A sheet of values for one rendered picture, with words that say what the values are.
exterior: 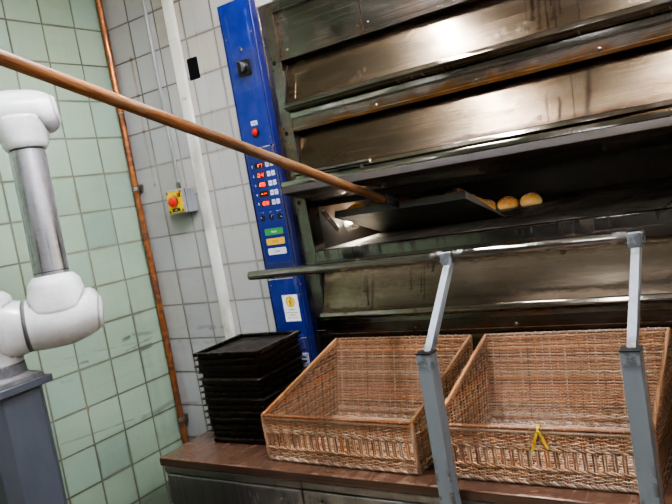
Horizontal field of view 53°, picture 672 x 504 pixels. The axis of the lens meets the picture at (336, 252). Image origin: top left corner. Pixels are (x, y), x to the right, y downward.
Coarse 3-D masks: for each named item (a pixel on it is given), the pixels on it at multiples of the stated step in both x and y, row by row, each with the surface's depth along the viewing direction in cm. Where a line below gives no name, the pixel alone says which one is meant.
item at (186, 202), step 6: (168, 192) 281; (174, 192) 280; (180, 192) 278; (186, 192) 279; (192, 192) 282; (168, 198) 282; (180, 198) 278; (186, 198) 279; (192, 198) 282; (180, 204) 279; (186, 204) 279; (192, 204) 281; (174, 210) 281; (180, 210) 279; (186, 210) 278; (192, 210) 281
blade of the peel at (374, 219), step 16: (464, 192) 233; (352, 208) 260; (368, 208) 255; (384, 208) 251; (400, 208) 247; (416, 208) 247; (432, 208) 247; (448, 208) 247; (464, 208) 247; (480, 208) 247; (368, 224) 276; (384, 224) 276; (400, 224) 276; (416, 224) 275; (432, 224) 275
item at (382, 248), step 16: (528, 224) 215; (544, 224) 207; (560, 224) 204; (576, 224) 202; (592, 224) 200; (608, 224) 197; (624, 224) 195; (640, 224) 192; (656, 224) 190; (400, 240) 238; (416, 240) 231; (432, 240) 228; (448, 240) 225; (464, 240) 222; (480, 240) 219; (496, 240) 216; (512, 240) 214; (320, 256) 254; (336, 256) 250; (352, 256) 246
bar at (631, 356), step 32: (416, 256) 190; (448, 256) 184; (480, 256) 180; (640, 256) 157; (448, 288) 182; (640, 288) 154; (640, 352) 142; (640, 384) 142; (640, 416) 143; (448, 448) 171; (640, 448) 144; (448, 480) 170; (640, 480) 145
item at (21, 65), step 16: (0, 64) 130; (16, 64) 132; (32, 64) 134; (48, 80) 138; (64, 80) 140; (80, 80) 143; (96, 96) 146; (112, 96) 149; (144, 112) 156; (160, 112) 160; (176, 128) 165; (192, 128) 168; (208, 128) 173; (224, 144) 178; (240, 144) 181; (272, 160) 192; (288, 160) 197; (320, 176) 210; (352, 192) 226; (368, 192) 231
